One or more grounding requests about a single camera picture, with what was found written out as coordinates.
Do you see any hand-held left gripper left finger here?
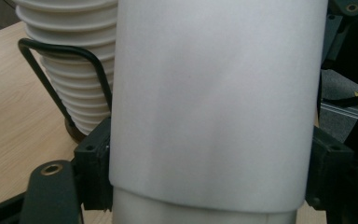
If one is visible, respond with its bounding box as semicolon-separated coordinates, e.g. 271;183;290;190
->
73;116;115;213

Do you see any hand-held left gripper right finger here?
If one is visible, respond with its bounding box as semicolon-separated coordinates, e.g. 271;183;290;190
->
304;124;355;213

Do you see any black wire cup holder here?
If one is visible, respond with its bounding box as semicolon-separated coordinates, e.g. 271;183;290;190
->
17;37;113;145

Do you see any single white paper cup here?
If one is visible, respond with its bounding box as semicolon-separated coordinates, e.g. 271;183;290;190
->
108;0;329;215

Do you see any stack of white paper cups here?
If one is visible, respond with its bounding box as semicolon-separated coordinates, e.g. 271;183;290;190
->
12;0;119;136

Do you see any black metal stand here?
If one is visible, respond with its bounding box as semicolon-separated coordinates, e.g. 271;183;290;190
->
322;92;358;107

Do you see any short metal floor rail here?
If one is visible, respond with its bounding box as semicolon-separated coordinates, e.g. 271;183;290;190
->
319;101;358;119

